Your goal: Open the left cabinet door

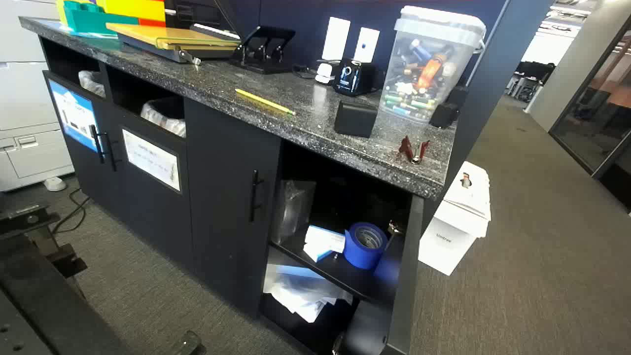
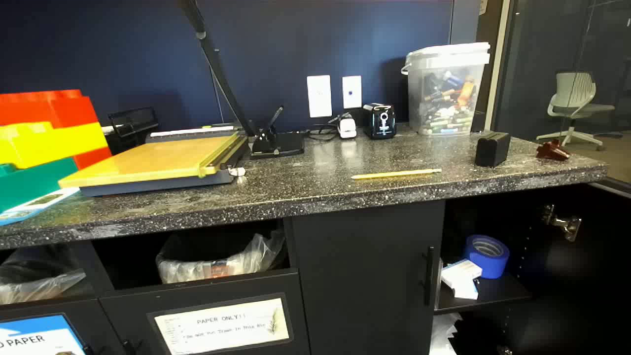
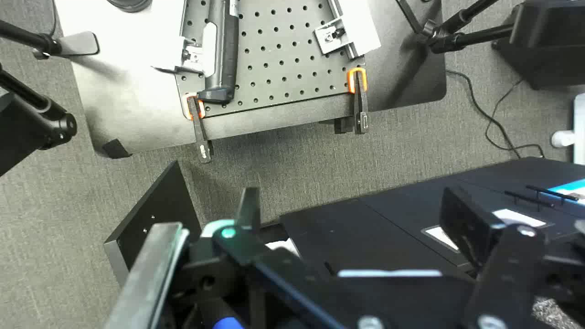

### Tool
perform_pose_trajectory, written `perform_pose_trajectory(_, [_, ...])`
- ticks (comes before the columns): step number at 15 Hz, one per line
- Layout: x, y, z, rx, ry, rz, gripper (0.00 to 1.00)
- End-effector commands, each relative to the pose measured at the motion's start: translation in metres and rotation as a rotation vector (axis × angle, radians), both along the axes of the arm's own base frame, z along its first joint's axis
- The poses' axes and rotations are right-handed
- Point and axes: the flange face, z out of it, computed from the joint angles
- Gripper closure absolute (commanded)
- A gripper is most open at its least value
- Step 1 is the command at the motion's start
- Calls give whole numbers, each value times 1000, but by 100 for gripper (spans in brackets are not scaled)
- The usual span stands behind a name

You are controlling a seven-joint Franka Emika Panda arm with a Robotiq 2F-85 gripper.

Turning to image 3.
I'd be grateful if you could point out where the black cabinet with granite top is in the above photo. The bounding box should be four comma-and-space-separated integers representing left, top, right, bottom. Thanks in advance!
105, 159, 585, 329

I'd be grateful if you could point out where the right orange clamp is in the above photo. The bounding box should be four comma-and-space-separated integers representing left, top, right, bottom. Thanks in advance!
346, 68, 370, 133

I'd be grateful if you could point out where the orange clamp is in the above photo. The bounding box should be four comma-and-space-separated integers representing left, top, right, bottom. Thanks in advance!
346, 68, 370, 133
185, 93, 213, 163

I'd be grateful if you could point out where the left orange clamp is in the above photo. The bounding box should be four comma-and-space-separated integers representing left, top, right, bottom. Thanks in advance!
185, 93, 213, 163

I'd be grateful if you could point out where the grey perforated mounting plate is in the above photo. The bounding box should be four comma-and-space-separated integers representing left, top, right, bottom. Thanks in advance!
178, 0, 370, 115

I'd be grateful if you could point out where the white table top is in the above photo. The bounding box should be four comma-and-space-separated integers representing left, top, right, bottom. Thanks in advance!
54, 0, 385, 154

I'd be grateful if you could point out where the black tripod leg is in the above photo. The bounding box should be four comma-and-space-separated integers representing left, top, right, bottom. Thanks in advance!
0, 68, 78, 175

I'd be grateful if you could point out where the black floor cable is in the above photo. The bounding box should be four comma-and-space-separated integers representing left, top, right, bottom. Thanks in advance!
445, 68, 549, 161

